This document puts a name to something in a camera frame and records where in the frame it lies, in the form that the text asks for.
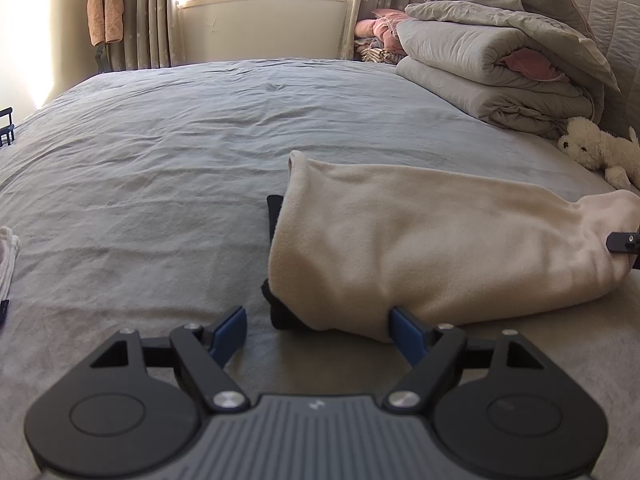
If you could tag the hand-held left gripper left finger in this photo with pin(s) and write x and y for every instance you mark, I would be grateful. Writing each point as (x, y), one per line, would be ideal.
(230, 332)

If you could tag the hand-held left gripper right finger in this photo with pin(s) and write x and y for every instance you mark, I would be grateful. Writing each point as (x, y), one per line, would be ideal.
(407, 335)

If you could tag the black garment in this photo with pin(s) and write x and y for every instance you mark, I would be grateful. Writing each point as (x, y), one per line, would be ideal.
(425, 240)

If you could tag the grey quilted headboard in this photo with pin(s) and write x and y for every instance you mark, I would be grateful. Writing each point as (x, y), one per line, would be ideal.
(622, 50)

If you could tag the white folded cloth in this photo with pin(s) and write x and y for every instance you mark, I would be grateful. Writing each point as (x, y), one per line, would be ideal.
(7, 260)

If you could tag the folded grey quilt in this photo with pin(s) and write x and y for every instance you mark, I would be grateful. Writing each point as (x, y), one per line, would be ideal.
(450, 50)

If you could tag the white plush dog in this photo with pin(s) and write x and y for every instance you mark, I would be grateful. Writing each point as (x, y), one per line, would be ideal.
(590, 145)

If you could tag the orange hanging towel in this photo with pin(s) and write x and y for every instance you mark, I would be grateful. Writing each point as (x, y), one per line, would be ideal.
(105, 5)

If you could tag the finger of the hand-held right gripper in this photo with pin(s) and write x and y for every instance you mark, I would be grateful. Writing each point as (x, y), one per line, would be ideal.
(622, 242)

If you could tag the grey bed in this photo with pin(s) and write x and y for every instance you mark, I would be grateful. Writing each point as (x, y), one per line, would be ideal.
(150, 185)

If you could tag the black metal frame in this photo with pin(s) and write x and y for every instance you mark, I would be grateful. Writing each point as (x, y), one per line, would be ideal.
(6, 127)

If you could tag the pink pillow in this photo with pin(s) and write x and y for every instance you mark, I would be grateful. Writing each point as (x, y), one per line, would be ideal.
(382, 27)

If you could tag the striped cloth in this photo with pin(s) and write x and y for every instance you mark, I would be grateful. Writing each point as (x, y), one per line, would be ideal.
(372, 55)

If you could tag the black towel stand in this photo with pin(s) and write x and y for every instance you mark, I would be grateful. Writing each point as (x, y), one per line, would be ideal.
(102, 57)

